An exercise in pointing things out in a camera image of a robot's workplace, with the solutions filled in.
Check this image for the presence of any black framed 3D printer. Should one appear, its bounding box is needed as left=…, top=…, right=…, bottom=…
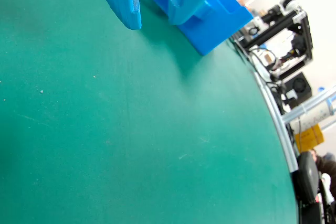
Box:
left=236, top=0, right=314, bottom=99

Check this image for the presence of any blue plastic box with handle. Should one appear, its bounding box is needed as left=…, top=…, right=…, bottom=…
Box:
left=131, top=0, right=254, bottom=56

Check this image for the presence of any black office chair back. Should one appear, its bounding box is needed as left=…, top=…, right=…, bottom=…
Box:
left=296, top=152, right=323, bottom=205

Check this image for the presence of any yellow cardboard box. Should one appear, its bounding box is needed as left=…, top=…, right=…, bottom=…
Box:
left=295, top=124, right=325, bottom=153

